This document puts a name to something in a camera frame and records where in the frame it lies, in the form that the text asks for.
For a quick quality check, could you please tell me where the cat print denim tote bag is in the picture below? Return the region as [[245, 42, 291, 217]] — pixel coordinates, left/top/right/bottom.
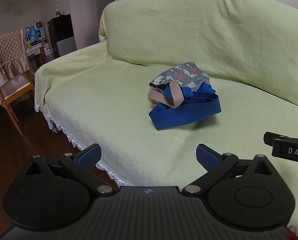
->
[[148, 62, 210, 109]]

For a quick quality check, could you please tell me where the wooden chair with quilted cover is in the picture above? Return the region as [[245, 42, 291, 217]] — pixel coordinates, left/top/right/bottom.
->
[[0, 29, 34, 135]]

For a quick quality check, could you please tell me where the light green sofa cover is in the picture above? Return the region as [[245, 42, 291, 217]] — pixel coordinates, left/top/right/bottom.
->
[[34, 0, 298, 187]]

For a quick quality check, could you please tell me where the cluttered side table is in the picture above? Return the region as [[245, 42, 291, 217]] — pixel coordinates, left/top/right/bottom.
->
[[25, 39, 54, 73]]

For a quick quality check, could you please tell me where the black mini fridge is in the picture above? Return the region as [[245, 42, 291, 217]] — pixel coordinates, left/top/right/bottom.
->
[[47, 14, 77, 59]]

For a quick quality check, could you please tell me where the blue fabric shopping bag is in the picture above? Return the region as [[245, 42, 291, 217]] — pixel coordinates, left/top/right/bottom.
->
[[149, 82, 221, 130]]

